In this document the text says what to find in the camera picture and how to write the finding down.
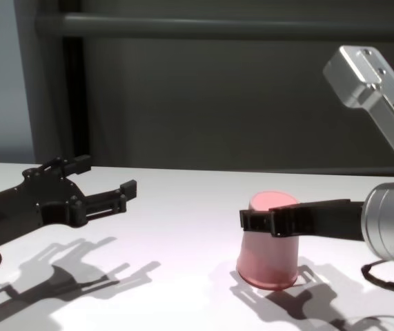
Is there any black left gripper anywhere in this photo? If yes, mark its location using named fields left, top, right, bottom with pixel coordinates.
left=0, top=154, right=139, bottom=252

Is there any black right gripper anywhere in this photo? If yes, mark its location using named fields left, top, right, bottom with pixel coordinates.
left=239, top=199, right=366, bottom=243

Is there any pink plastic cup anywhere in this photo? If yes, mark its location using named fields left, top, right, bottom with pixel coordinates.
left=236, top=191, right=301, bottom=291

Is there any dark low rail bar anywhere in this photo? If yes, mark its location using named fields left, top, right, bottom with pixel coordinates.
left=89, top=159, right=394, bottom=172

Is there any dark vertical frame post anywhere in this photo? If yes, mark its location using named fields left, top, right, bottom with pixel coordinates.
left=13, top=0, right=90, bottom=165

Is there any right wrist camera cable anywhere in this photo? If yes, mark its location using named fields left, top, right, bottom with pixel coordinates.
left=361, top=259, right=394, bottom=298

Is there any grey horizontal rail bar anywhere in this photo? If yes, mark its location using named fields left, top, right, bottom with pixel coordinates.
left=36, top=14, right=394, bottom=38

